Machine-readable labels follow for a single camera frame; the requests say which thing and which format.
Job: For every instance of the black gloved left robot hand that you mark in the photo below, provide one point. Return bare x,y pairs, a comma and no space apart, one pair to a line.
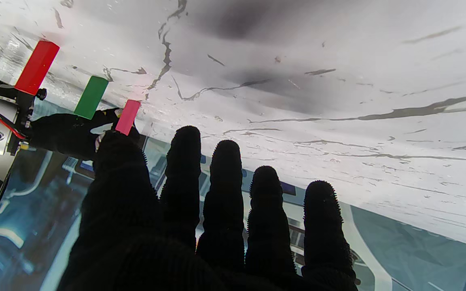
136,242

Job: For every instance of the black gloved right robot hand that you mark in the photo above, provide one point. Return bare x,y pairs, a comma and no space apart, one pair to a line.
63,133

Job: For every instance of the green domino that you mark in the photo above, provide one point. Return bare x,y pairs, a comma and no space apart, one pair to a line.
91,97

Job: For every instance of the pink domino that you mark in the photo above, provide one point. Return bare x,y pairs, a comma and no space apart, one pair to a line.
128,117

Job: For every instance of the red domino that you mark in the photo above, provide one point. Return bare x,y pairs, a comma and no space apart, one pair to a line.
37,68

